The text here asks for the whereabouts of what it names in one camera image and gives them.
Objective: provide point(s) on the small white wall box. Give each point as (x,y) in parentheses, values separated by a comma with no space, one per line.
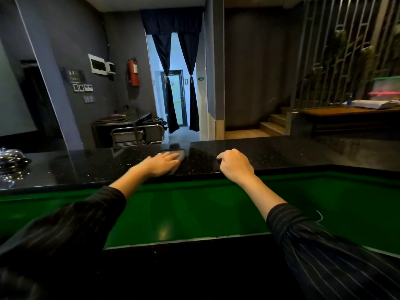
(110,68)

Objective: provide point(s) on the dark side cabinet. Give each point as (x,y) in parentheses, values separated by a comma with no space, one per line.
(103,131)

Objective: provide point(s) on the red fire extinguisher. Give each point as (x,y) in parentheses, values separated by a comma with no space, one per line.
(133,72)

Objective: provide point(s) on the wooden table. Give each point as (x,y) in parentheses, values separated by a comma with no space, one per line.
(343,111)

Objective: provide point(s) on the white electrical panel box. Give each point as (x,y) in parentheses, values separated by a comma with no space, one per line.
(97,64)

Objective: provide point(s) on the white wall switch row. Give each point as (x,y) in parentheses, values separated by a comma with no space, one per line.
(82,88)

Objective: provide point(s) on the metal lattice screen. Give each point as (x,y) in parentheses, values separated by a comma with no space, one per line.
(340,49)

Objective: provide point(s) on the dark wall sign plaque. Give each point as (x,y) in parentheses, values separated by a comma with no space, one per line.
(74,76)

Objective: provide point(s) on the dark blue curtain valance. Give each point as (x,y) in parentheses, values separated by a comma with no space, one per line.
(172,20)

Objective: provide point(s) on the glass door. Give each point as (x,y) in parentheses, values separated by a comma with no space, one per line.
(178,96)

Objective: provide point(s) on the wooden stairs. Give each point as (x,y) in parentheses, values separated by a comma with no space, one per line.
(275,123)

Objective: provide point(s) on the person's right forearm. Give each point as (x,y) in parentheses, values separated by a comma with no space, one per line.
(261,196)

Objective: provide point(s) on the black bag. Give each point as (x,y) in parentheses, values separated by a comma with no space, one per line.
(155,121)

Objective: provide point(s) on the grey wall switch plate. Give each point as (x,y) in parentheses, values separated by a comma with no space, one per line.
(88,99)

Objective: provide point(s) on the dark striped shirt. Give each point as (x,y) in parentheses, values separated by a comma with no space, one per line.
(62,234)

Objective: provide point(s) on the person's left fingers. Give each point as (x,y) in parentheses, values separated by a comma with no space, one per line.
(170,159)

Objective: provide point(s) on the steel service cart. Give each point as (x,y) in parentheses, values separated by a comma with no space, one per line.
(137,135)

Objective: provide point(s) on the person's right hand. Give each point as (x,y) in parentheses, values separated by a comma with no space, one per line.
(236,167)

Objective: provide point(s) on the clear box with green lid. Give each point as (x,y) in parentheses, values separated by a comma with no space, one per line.
(386,89)

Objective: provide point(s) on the small blue bottle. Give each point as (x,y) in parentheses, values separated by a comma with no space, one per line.
(349,99)

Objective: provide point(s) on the grey cleaning cloth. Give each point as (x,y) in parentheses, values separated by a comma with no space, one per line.
(180,155)

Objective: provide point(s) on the person's right fingers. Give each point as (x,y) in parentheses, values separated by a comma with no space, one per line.
(224,156)

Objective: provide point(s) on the green plants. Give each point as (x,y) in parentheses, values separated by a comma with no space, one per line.
(362,65)

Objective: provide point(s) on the white paper stack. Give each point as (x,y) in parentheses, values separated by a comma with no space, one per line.
(372,104)

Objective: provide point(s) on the person's left hand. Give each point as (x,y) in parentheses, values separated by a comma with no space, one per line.
(157,167)

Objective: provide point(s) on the dark blue curtain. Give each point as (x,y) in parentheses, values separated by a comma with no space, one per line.
(168,96)
(192,90)

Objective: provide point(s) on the dark serving tray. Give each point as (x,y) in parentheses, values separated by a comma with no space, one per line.
(112,119)

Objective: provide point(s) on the person's left forearm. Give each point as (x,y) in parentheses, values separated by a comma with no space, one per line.
(126,182)

